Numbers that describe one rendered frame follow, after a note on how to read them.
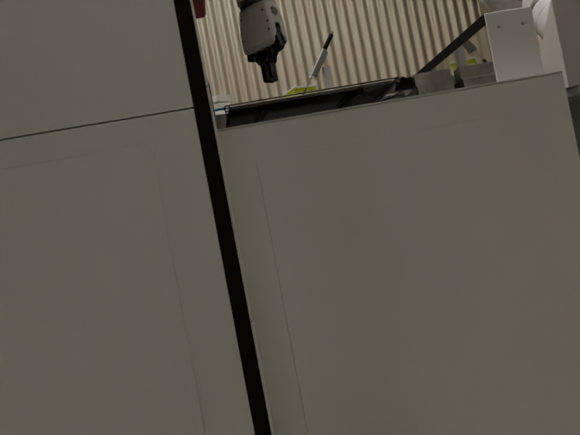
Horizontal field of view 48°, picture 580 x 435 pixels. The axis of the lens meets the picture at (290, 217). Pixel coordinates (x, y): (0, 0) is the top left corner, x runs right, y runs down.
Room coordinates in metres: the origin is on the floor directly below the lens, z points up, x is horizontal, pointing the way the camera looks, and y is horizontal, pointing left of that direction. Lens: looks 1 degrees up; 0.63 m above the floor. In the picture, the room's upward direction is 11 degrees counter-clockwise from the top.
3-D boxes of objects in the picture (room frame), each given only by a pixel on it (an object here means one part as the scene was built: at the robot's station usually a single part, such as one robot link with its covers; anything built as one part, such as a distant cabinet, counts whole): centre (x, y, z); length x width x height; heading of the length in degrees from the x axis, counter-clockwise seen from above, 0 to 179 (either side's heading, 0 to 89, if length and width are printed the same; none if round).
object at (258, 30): (1.46, -0.02, 1.09); 0.10 x 0.07 x 0.11; 47
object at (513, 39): (1.49, -0.44, 0.89); 0.55 x 0.09 x 0.14; 6
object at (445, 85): (1.56, -0.33, 0.87); 0.36 x 0.08 x 0.03; 6
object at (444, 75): (1.40, -0.35, 0.89); 0.08 x 0.03 x 0.03; 96
